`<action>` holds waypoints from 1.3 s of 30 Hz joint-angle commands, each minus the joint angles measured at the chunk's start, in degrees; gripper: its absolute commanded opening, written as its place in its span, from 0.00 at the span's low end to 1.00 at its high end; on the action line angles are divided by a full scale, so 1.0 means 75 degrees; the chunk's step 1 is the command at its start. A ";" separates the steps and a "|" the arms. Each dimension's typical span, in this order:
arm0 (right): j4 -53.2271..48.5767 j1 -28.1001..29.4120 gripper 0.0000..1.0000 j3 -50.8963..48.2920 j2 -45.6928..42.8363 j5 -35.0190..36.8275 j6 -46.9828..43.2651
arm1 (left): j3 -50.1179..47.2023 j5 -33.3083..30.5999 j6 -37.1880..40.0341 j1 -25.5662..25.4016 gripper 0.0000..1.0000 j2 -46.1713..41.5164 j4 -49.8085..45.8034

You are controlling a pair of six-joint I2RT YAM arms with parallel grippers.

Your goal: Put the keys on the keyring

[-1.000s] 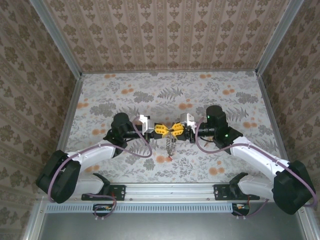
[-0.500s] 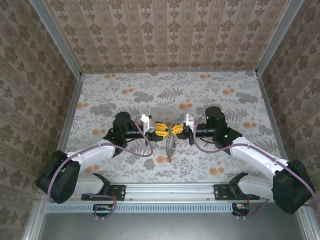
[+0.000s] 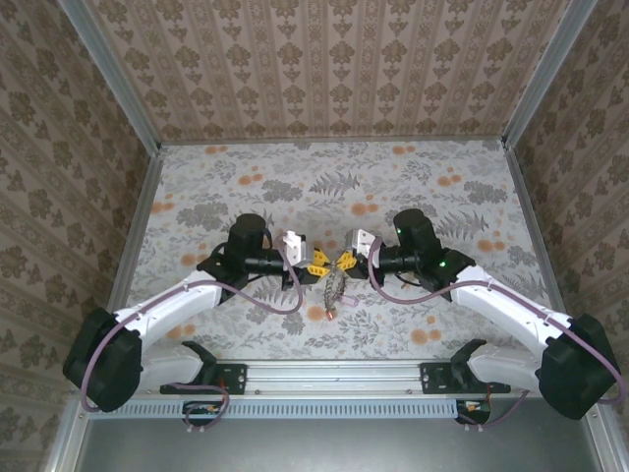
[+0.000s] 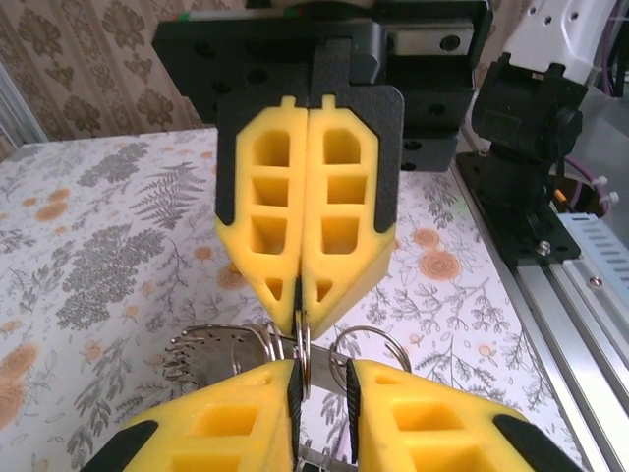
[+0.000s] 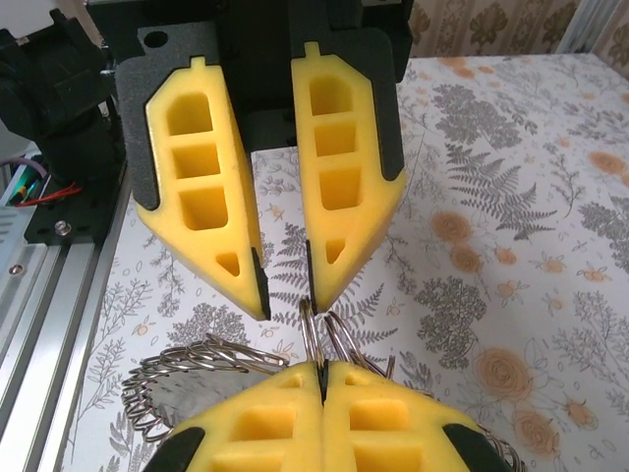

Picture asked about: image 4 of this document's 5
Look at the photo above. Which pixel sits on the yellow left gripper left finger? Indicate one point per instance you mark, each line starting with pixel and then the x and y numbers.
pixel 236 393

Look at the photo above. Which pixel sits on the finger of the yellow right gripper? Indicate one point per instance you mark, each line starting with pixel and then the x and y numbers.
pixel 245 236
pixel 373 246

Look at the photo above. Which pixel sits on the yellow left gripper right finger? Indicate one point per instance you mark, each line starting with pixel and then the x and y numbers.
pixel 432 403

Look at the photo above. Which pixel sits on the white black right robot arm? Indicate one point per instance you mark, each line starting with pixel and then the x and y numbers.
pixel 526 123

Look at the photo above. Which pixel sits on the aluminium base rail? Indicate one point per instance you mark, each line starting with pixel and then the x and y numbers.
pixel 580 314

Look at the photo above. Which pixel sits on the aluminium frame post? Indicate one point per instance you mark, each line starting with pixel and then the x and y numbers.
pixel 15 108

